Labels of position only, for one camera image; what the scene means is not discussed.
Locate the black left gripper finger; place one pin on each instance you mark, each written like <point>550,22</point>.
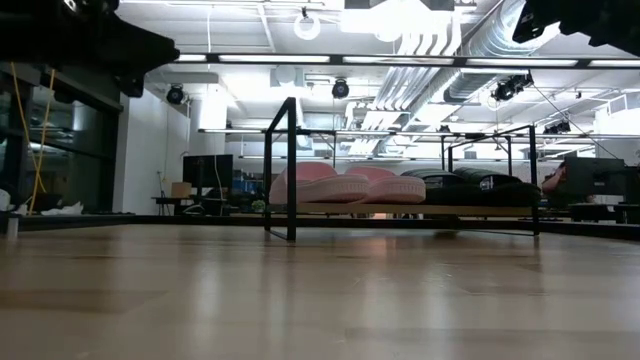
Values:
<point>132,86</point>
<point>142,50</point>

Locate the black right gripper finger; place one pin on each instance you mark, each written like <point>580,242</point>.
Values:
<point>540,20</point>

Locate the black foam slide sandal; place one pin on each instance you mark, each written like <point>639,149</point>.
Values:
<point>435,182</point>
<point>500,192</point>

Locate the pink foam slide sandal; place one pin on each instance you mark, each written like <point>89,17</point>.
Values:
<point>320,187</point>
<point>395,187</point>

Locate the black ceiling spotlight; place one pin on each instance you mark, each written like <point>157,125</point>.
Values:
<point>507,89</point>
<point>175,94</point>
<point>340,88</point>

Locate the black background monitor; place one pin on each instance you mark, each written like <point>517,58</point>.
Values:
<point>207,171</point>
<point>595,177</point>

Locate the brown cardboard box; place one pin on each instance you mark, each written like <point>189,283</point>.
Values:
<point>181,190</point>

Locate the black background metal rack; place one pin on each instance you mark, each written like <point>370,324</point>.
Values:
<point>320,132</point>
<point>500,137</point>

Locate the white crumpled cloth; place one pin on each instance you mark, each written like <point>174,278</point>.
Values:
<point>62,209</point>

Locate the person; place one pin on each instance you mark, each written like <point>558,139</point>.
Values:
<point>552,180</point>

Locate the black horizontal light bar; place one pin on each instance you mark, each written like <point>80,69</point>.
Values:
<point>335,59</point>

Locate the silver ventilation duct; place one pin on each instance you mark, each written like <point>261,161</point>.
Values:
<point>480,75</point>

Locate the black aluminium table frame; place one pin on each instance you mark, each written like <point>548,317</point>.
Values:
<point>150,220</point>

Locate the wooden shelf with black frame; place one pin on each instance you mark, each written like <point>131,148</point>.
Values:
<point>291,165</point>

